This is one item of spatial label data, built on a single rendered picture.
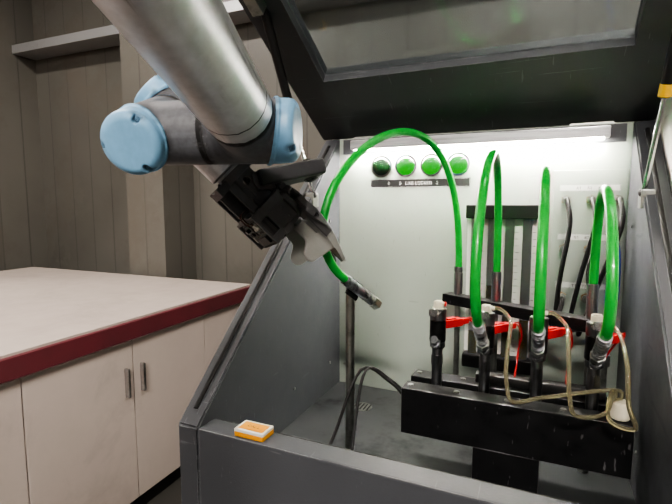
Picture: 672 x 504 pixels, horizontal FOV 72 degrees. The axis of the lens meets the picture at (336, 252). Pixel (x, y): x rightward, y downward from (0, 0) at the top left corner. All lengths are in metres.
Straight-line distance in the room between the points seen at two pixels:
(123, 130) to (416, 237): 0.73
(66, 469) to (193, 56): 1.73
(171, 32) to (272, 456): 0.56
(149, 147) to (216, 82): 0.17
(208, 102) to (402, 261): 0.78
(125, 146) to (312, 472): 0.48
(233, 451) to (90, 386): 1.23
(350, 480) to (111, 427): 1.48
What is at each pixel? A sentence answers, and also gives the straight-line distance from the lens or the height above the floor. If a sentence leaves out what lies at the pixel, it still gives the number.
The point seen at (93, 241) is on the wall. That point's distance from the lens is 3.98.
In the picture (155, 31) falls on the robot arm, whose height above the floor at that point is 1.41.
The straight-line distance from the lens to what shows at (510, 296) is 1.06.
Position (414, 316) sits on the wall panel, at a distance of 1.14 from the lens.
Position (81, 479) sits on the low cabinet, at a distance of 2.03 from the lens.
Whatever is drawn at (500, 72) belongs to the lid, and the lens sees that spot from 0.99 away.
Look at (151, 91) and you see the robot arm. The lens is 0.68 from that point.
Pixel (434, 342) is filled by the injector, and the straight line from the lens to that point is 0.81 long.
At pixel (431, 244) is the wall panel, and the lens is 1.10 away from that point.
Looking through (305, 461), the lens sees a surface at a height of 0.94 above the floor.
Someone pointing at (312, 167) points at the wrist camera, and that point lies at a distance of 0.72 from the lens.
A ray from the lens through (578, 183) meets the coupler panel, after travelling 1.07.
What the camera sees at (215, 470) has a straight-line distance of 0.80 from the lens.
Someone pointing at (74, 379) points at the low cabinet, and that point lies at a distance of 1.88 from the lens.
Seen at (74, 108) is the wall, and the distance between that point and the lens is 4.12.
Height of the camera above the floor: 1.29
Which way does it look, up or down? 6 degrees down
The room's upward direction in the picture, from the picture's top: straight up
